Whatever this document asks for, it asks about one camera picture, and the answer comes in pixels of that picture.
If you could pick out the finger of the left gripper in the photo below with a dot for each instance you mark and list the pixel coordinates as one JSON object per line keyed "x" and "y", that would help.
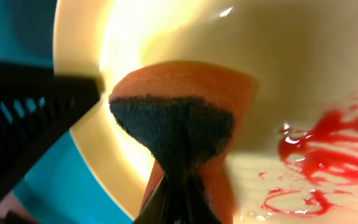
{"x": 36, "y": 108}

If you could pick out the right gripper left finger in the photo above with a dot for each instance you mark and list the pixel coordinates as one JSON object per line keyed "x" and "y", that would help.
{"x": 159, "y": 207}

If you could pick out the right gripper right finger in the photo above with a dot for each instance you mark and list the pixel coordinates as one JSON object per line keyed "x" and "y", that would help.
{"x": 199, "y": 211}

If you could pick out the orange sponge with green pad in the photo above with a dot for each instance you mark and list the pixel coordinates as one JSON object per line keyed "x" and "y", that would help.
{"x": 187, "y": 114}

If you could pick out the yellow plate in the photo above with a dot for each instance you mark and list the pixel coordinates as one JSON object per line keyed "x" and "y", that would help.
{"x": 295, "y": 156}

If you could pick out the teal plastic tray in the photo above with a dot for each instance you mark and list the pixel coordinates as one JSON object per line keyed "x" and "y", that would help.
{"x": 59, "y": 187}

